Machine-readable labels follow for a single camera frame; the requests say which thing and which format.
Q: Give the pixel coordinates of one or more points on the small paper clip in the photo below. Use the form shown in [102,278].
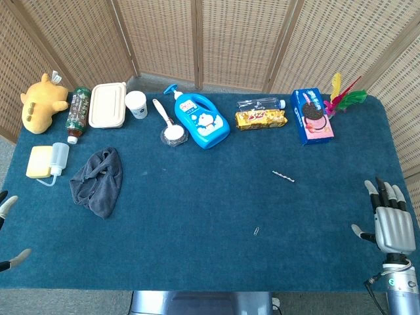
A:
[256,230]

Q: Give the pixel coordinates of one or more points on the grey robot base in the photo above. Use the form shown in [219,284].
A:
[200,302]

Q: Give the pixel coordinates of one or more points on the clear plastic water bottle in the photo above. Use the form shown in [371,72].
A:
[259,104]

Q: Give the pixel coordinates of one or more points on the beige lunch box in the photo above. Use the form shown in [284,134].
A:
[107,105]

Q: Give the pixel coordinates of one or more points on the yellow plush toy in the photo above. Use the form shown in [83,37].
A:
[41,106]

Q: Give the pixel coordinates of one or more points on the green label tea bottle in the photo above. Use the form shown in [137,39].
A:
[78,113]

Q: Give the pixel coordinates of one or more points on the blue pink Oreo box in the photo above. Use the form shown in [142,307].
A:
[311,116]

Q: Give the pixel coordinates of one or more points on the blue table mat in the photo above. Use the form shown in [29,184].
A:
[203,203]

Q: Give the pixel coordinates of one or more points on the woven folding screen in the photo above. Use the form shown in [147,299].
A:
[229,39]

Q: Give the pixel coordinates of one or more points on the blue detergent pump bottle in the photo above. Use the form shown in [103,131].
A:
[200,119]

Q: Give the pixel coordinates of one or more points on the translucent squeeze wash bottle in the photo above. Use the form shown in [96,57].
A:
[58,159]

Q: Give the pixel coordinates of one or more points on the dark grey cloth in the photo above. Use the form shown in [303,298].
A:
[97,182]

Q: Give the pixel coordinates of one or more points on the white paper cup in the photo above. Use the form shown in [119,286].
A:
[136,104]

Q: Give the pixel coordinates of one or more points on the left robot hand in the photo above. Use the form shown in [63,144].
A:
[7,210]

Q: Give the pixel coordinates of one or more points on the yellow biscuit pack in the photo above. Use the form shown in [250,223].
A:
[260,119]

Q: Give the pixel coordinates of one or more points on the colourful feather shuttlecock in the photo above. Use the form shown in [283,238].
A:
[343,98]

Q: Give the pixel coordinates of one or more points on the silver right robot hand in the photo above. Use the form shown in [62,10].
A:
[393,226]

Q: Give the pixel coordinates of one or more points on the yellow sponge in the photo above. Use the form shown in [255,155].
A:
[38,161]

